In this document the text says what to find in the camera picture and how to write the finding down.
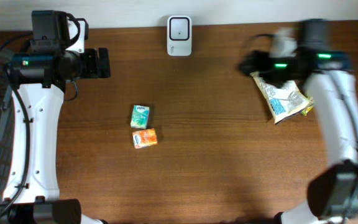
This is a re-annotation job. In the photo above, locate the yellow snack bag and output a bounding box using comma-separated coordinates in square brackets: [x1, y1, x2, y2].
[251, 72, 308, 124]

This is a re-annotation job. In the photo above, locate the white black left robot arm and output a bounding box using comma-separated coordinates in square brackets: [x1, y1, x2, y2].
[0, 11, 111, 223]

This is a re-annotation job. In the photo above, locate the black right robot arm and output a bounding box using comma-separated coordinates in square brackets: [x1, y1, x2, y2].
[239, 19, 358, 224]

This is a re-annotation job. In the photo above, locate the orange tissue pack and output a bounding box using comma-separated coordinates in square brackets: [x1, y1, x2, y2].
[132, 128, 158, 149]

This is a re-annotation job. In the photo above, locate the green snack bag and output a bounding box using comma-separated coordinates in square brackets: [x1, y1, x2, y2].
[301, 94, 314, 116]

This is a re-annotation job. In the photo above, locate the green Kleenex tissue pack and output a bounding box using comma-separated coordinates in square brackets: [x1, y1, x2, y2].
[130, 105, 150, 129]

